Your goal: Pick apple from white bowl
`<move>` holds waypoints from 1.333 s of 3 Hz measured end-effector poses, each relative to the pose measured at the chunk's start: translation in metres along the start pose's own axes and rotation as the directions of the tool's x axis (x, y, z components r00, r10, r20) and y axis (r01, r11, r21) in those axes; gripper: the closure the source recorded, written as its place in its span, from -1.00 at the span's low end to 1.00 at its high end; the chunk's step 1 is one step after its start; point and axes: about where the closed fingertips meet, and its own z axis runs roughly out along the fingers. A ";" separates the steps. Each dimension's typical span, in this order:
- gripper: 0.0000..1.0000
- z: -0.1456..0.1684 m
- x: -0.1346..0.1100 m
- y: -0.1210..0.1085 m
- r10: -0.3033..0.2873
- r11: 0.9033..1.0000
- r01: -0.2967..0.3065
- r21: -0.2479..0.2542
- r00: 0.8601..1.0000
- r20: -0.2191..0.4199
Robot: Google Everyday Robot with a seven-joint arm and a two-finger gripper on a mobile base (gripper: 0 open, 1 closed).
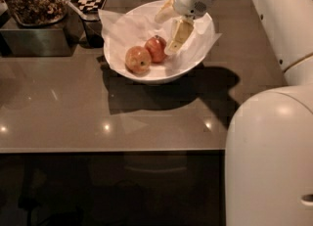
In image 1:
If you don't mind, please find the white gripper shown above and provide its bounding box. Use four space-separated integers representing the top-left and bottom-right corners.
155 0 213 55

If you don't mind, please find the red apple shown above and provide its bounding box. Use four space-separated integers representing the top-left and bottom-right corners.
145 35 166 64
125 46 152 74

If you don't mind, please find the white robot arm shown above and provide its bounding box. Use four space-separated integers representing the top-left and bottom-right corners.
156 0 313 226

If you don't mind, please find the white bowl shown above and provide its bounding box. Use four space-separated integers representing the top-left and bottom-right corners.
103 0 217 85

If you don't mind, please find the white paper liner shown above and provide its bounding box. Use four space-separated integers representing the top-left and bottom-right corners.
98 0 223 77

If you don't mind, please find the black white marker block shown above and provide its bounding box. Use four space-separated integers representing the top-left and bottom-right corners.
67 0 107 48

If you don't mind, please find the steel box stand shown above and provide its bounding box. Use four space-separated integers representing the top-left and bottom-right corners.
0 8 83 57

